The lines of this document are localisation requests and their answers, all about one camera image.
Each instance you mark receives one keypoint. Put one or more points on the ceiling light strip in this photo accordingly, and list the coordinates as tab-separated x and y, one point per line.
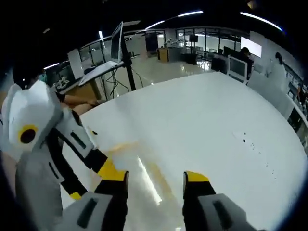
261	20
155	24
190	14
51	65

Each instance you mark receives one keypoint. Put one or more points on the white computer monitor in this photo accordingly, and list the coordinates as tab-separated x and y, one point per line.
237	68

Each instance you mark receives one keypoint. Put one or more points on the white wall screen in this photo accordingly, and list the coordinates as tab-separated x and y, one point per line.
251	47

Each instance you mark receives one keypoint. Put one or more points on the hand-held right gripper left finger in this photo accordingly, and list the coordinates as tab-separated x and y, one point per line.
106	207

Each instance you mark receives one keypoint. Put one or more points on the black office chair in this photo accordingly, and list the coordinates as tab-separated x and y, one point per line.
219	64

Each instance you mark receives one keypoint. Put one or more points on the silver laptop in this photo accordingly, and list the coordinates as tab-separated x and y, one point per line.
101	68

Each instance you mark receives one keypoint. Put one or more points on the white cabinet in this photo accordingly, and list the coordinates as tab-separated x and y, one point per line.
75	63

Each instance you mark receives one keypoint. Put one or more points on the wooden desk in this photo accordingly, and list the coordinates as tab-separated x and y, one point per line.
81	89

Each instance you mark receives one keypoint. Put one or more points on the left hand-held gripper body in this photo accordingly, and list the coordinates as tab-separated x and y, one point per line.
33	108

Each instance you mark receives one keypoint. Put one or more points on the black display screen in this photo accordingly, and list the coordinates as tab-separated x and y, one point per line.
151	42

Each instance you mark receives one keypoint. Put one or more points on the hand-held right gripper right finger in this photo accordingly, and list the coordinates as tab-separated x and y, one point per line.
204	207

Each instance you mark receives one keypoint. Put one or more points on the wooden cabinet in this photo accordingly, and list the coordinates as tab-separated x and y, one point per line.
162	55

